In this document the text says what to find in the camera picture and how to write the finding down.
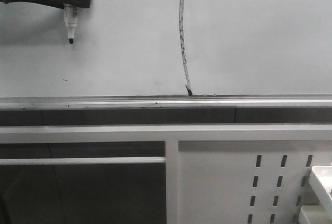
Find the white whiteboard marker pen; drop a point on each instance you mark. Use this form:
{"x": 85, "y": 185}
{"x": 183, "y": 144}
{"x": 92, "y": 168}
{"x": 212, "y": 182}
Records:
{"x": 71, "y": 21}

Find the large whiteboard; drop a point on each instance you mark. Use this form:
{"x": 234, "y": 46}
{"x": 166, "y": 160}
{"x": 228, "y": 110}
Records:
{"x": 132, "y": 47}

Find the white perforated pegboard panel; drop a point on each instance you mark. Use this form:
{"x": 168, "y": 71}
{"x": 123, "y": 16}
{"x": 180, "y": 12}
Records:
{"x": 247, "y": 181}

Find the white plastic bin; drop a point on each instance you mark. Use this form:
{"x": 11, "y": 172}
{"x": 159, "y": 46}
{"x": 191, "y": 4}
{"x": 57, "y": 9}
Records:
{"x": 313, "y": 214}
{"x": 320, "y": 181}

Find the lower white plastic bin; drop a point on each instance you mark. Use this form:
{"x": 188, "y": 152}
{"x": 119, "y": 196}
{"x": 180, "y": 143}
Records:
{"x": 313, "y": 214}

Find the white metal rack frame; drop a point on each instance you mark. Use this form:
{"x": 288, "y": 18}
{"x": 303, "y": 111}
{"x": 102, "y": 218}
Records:
{"x": 111, "y": 174}

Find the aluminium whiteboard tray rail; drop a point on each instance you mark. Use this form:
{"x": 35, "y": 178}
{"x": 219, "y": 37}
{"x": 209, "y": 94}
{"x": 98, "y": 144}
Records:
{"x": 166, "y": 101}

